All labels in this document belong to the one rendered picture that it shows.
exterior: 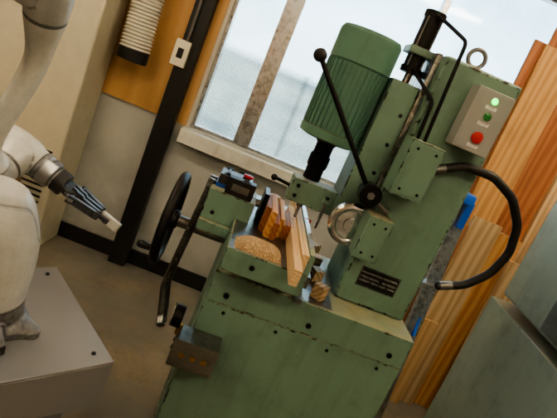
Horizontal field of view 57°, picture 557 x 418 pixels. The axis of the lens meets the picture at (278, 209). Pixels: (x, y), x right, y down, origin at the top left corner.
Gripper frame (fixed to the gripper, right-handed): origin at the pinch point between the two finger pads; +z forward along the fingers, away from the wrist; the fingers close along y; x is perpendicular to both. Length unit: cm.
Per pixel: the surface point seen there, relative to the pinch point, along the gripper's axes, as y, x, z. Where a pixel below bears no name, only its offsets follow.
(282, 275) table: -35, -33, 41
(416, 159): -24, -76, 48
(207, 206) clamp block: -12.0, -27.4, 18.1
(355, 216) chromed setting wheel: -18, -54, 49
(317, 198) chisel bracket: -8, -49, 40
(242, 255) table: -35, -31, 30
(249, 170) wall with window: 118, -19, 33
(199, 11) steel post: 117, -62, -38
